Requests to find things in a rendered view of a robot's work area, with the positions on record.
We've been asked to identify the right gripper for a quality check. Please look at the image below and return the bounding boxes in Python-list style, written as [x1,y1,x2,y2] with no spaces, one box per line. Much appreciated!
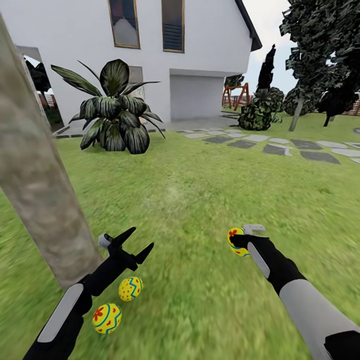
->
[230,234,251,249]

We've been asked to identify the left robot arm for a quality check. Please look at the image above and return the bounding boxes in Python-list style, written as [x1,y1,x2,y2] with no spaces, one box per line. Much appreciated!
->
[23,227,154,360]

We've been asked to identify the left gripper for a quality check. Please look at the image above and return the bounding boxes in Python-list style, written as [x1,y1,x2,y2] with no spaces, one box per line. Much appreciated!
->
[96,227,154,285]

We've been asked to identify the easter egg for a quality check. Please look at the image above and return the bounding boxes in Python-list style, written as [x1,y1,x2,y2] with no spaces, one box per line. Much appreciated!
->
[93,303,123,335]
[227,227,251,257]
[118,276,143,302]

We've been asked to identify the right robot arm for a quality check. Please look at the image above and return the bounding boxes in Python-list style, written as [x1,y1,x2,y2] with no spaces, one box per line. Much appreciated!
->
[230,224,360,360]

